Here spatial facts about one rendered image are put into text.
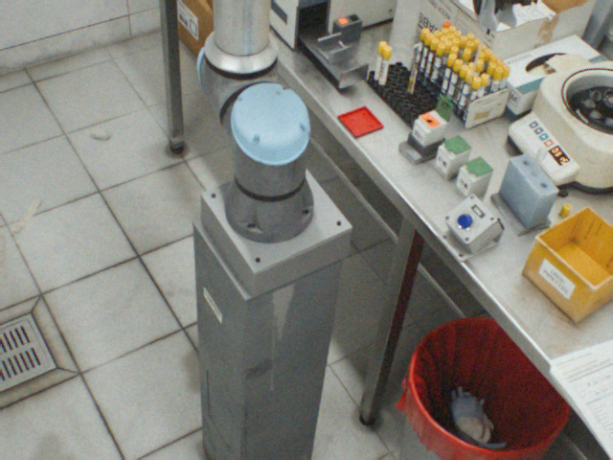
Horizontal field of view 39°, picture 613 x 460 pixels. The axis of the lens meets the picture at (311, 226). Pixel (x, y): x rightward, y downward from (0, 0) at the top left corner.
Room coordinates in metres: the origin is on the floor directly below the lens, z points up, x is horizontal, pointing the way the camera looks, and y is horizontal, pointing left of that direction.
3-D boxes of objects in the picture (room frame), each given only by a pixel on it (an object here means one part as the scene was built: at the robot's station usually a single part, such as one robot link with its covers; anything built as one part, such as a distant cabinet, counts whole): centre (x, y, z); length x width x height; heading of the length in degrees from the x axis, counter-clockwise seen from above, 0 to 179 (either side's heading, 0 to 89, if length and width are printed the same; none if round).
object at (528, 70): (1.47, -0.46, 0.92); 0.24 x 0.12 x 0.10; 126
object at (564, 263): (0.96, -0.46, 0.93); 0.13 x 0.13 x 0.10; 41
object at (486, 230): (1.04, -0.30, 0.92); 0.13 x 0.07 x 0.08; 126
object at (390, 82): (1.40, -0.16, 0.93); 0.17 x 0.09 x 0.11; 37
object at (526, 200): (1.11, -0.38, 0.92); 0.10 x 0.07 x 0.10; 28
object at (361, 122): (1.31, -0.07, 0.88); 0.07 x 0.07 x 0.01; 36
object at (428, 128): (1.25, -0.20, 0.92); 0.05 x 0.04 x 0.06; 127
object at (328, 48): (1.49, 0.01, 0.92); 0.21 x 0.07 x 0.05; 36
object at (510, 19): (1.30, -0.30, 1.17); 0.06 x 0.03 x 0.09; 28
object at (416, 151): (1.25, -0.20, 0.89); 0.09 x 0.05 x 0.04; 127
